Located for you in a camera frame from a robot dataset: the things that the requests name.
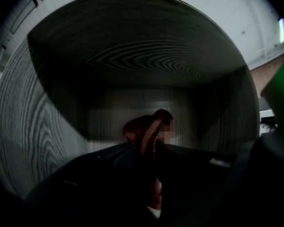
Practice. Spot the grey wood grain shelf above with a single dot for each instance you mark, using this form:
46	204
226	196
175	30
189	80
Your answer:
132	44

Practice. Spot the person's head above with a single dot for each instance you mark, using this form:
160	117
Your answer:
166	136

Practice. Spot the white table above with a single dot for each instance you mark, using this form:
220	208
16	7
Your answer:
266	114

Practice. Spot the green blurred object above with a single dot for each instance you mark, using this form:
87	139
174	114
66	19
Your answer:
281	91

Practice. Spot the long ceiling light panel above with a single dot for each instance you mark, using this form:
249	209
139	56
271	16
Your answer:
23	16

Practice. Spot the small ceiling light panel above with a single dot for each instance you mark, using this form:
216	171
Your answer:
1	53

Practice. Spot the bright window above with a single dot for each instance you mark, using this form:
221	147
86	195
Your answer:
283	29

